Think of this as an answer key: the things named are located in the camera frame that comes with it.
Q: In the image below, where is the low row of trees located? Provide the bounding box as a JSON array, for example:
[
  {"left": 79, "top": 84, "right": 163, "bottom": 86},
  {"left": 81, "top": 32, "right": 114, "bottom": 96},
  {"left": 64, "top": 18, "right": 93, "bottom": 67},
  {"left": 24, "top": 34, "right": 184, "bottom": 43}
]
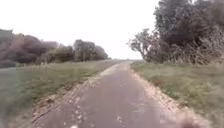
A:
[{"left": 0, "top": 28, "right": 111, "bottom": 70}]

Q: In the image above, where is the green grass verge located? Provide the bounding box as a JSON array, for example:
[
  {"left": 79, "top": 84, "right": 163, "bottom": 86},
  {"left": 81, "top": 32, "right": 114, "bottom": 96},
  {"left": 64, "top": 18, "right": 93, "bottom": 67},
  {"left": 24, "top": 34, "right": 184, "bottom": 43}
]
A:
[
  {"left": 130, "top": 61, "right": 224, "bottom": 128},
  {"left": 0, "top": 58, "right": 125, "bottom": 128}
]

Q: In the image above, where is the tall wood of trees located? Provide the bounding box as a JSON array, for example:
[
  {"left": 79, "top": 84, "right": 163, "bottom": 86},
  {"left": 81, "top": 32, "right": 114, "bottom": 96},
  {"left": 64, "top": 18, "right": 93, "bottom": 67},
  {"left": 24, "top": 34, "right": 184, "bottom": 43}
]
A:
[{"left": 127, "top": 0, "right": 224, "bottom": 66}]

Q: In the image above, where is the grey asphalt path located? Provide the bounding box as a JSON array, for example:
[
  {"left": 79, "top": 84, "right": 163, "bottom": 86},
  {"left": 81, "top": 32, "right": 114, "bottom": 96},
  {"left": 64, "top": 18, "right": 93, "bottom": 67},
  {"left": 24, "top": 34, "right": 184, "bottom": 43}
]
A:
[{"left": 31, "top": 60, "right": 203, "bottom": 128}]

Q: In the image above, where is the dry straw path verge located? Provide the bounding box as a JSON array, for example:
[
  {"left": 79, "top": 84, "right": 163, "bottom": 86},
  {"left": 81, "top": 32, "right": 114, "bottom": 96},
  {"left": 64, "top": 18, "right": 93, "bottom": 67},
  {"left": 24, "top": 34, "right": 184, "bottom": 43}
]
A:
[
  {"left": 130, "top": 68, "right": 189, "bottom": 116},
  {"left": 30, "top": 63, "right": 118, "bottom": 125}
]

